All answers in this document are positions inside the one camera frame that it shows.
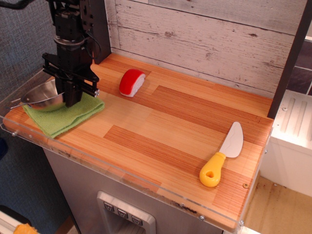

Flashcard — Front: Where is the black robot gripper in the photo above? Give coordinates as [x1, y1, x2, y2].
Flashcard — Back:
[42, 39, 99, 108]

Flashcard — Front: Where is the stainless steel pot with handles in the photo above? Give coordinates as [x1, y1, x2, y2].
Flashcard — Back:
[5, 79, 65, 112]

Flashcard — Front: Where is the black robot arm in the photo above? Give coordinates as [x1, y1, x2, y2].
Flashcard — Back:
[42, 0, 99, 107]

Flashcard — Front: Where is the green folded cloth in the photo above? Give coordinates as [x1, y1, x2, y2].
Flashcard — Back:
[23, 93, 105, 138]

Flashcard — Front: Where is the red white toy sushi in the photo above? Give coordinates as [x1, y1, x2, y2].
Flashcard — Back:
[119, 69, 146, 97]

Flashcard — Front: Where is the grey toy fridge cabinet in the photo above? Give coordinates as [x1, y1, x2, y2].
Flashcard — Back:
[44, 150, 222, 234]

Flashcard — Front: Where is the silver water dispenser panel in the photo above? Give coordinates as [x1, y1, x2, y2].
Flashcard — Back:
[97, 191, 156, 234]

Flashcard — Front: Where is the yellow orange object at corner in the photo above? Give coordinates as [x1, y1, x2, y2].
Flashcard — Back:
[13, 224, 38, 234]

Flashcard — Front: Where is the white toy sink unit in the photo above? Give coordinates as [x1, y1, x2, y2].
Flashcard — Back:
[260, 90, 312, 196]

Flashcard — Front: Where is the yellow handled toy knife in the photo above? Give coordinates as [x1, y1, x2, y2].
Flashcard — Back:
[199, 122, 244, 187]

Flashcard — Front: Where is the dark right upright post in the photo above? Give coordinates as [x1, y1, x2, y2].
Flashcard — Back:
[267, 0, 312, 119]

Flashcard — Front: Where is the clear acrylic guard rail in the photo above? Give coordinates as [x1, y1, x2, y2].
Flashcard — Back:
[0, 70, 246, 231]

